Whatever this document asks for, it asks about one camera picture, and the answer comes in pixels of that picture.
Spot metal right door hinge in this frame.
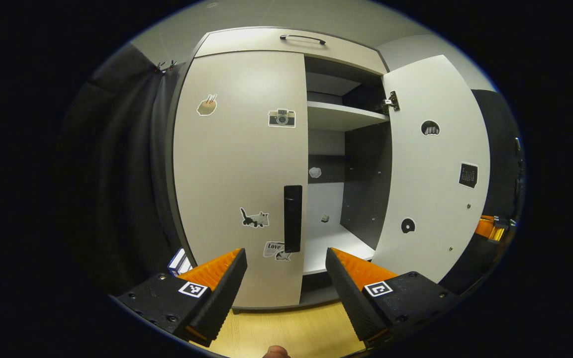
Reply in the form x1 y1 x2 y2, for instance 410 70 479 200
381 91 400 114

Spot black left door handle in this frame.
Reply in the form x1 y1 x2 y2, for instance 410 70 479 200
284 185 303 253

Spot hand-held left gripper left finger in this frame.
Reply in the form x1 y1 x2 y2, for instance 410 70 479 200
111 248 248 349

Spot grey cabinet drawer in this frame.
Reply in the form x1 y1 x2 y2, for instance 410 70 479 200
194 27 388 75

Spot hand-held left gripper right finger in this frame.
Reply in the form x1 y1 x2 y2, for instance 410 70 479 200
325 248 466 348

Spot thin white cabinet shelf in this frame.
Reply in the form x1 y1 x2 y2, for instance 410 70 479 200
307 102 390 132

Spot white cabinet bottom shelf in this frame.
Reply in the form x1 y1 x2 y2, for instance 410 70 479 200
302 224 376 275

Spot grey cabinet door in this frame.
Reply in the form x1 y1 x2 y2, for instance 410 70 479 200
370 55 491 284
173 51 309 309

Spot black drawer handle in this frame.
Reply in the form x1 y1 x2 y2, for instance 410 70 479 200
280 34 326 46

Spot blue white box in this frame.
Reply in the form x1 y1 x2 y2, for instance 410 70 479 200
168 248 193 277

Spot grey shoe cabinet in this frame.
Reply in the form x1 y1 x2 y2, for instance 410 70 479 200
166 26 392 315

